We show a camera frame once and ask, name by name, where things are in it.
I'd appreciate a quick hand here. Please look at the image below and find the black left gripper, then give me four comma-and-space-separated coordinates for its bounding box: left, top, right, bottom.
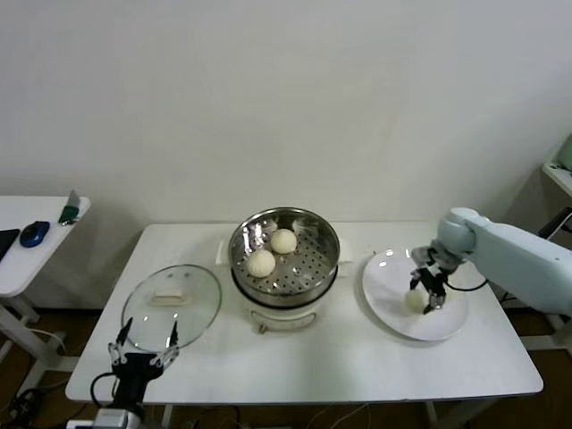
108, 316, 181, 406

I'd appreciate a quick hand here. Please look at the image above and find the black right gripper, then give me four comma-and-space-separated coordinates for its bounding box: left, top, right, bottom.
408, 263, 450, 314

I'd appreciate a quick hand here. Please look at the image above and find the white steamed baozi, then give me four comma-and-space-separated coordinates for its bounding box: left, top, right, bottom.
247, 248, 276, 278
271, 228, 298, 255
404, 289, 428, 314

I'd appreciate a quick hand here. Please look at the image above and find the glass lid with cream handle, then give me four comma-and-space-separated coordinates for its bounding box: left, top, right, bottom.
121, 263, 223, 351

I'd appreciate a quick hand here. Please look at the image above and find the perforated steel steamer basket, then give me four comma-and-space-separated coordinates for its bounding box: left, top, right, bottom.
229, 206, 341, 309

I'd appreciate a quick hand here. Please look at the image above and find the white round plate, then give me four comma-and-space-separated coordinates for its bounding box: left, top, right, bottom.
361, 248, 470, 342

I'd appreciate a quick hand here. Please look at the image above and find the white side table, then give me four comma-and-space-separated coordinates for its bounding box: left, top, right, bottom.
0, 195, 93, 385

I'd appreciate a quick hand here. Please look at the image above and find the white electric cooker pot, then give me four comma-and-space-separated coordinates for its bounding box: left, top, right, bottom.
216, 239, 357, 334

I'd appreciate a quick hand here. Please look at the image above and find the blue computer mouse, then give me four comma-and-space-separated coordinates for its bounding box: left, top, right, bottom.
19, 220, 50, 248

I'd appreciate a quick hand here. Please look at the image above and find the black tablet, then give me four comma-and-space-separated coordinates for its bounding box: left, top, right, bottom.
0, 228, 22, 263

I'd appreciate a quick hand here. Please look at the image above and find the white shelf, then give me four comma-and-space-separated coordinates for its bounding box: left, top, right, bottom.
542, 161, 572, 198

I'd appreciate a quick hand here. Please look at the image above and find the mint green appliance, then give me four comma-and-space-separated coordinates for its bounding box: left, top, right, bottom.
558, 133, 572, 172

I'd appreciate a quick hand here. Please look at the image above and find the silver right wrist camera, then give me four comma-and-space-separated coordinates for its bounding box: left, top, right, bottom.
410, 243, 466, 274

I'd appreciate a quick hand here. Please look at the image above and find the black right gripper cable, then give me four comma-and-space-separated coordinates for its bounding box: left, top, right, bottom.
444, 276, 491, 292

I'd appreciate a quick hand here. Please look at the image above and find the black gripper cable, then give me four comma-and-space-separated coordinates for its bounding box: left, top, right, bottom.
444, 276, 491, 292
90, 370, 119, 406

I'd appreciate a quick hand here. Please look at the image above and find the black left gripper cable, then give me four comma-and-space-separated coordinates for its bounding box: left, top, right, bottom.
90, 370, 119, 406

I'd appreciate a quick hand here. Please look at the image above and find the white floor cable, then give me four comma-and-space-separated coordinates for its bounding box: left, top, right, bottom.
26, 327, 68, 357

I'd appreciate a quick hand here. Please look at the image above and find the green handled scraper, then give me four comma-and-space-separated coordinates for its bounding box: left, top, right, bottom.
57, 189, 81, 226

